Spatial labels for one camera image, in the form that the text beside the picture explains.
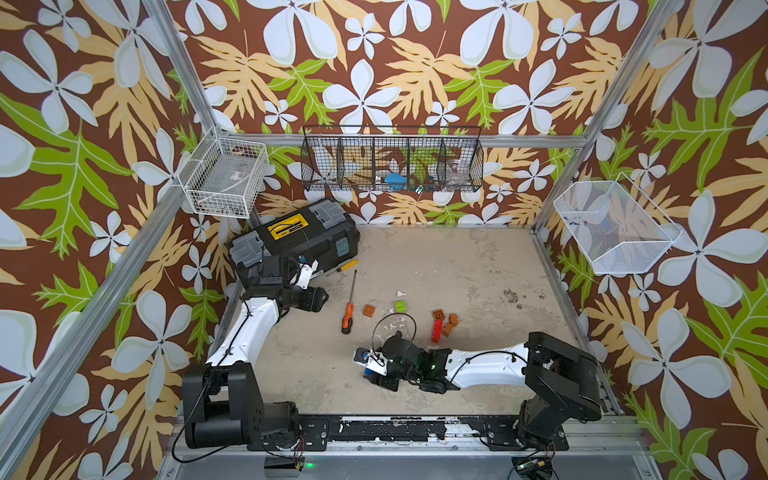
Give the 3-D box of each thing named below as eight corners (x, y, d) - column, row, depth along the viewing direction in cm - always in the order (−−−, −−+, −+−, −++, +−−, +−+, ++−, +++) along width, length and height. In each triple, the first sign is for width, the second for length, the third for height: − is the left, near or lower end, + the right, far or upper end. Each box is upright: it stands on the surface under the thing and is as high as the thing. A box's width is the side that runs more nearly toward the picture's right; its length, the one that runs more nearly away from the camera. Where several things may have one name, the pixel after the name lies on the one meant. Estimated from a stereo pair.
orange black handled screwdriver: (342, 334, 93) (341, 330, 91) (353, 274, 108) (352, 270, 106) (350, 334, 93) (350, 331, 91) (360, 275, 108) (360, 270, 106)
